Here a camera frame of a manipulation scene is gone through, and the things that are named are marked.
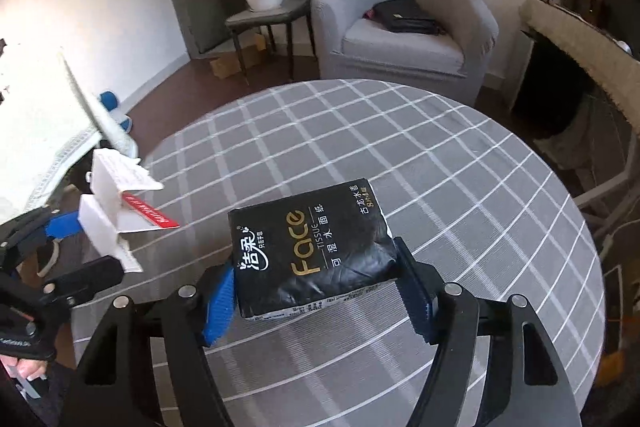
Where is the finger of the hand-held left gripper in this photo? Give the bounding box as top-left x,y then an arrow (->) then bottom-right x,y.
39,256 -> 125,308
0,207 -> 83,273

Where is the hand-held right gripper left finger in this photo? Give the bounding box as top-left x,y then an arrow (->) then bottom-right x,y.
60,264 -> 238,427

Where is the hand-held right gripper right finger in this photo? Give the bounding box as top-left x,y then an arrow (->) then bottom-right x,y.
392,237 -> 576,427

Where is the white carton with red stripe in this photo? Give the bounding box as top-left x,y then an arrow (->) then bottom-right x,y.
78,148 -> 180,273

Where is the black tissue packet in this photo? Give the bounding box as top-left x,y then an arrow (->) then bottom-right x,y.
228,178 -> 399,319

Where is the person's left hand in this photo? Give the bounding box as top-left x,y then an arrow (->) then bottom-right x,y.
0,353 -> 51,383

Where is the pale patterned tablecloth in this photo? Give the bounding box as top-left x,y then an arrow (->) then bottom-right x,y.
0,39 -> 138,212

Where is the grey checked tablecloth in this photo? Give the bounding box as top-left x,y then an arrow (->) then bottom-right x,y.
70,79 -> 606,427

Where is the orange object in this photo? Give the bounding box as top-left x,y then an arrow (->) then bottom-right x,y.
597,347 -> 626,388

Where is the cardboard box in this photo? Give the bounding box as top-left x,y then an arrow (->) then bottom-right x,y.
209,34 -> 268,79

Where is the white metal rack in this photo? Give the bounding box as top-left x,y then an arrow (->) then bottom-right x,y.
572,82 -> 640,248

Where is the grey armchair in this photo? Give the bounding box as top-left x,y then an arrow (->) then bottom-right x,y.
311,0 -> 499,108

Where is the grey dining chair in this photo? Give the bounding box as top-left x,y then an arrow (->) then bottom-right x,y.
225,0 -> 317,85

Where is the black bag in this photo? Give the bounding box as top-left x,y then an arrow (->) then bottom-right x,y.
372,0 -> 441,35

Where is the dark monitor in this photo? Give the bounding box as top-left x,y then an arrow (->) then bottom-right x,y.
602,0 -> 631,30

